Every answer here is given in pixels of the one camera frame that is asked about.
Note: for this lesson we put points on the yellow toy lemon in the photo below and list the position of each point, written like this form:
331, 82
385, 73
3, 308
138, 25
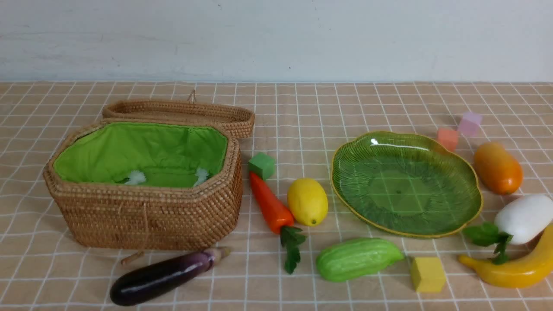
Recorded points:
307, 201

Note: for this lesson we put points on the orange toy carrot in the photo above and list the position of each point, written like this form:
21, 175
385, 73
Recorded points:
279, 220

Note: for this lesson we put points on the green toy cucumber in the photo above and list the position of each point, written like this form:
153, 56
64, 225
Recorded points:
356, 258

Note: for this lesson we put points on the purple toy eggplant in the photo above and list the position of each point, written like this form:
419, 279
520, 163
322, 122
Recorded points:
147, 283

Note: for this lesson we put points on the orange toy mango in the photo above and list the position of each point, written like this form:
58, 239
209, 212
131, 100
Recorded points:
497, 168

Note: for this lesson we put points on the white toy radish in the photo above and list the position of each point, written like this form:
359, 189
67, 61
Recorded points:
517, 223

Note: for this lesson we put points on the yellow toy banana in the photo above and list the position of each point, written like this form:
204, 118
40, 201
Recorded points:
523, 272

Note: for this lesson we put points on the green foam cube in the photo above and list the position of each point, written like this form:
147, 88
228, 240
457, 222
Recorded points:
262, 164

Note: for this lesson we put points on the beige checkered tablecloth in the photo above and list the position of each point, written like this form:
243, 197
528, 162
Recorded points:
300, 125

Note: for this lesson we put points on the woven rattan basket lid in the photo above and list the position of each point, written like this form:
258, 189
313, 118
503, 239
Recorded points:
237, 121

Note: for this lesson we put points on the green glass leaf plate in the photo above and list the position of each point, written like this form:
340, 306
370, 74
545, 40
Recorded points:
406, 184

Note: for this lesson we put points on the woven rattan basket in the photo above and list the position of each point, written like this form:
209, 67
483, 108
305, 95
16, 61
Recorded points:
145, 184

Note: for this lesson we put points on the orange foam cube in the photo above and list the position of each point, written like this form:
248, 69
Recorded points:
448, 138

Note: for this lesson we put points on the yellow foam cube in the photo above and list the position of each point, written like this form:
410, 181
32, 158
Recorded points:
427, 274

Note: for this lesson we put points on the pink foam cube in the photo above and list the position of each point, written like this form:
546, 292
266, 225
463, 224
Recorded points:
470, 124

